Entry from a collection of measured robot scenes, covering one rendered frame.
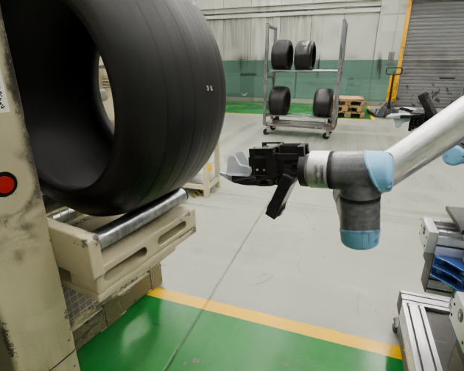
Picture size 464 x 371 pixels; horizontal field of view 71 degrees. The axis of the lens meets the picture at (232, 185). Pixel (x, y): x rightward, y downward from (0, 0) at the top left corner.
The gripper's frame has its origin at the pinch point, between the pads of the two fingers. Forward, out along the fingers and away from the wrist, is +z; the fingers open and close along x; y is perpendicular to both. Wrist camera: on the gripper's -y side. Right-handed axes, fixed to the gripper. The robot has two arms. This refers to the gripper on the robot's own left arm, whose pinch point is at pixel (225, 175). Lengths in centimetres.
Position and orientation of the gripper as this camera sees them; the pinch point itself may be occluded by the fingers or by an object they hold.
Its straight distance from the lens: 76.3
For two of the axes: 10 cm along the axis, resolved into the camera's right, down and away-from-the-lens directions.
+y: -1.1, -9.5, -2.9
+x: -4.8, 3.1, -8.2
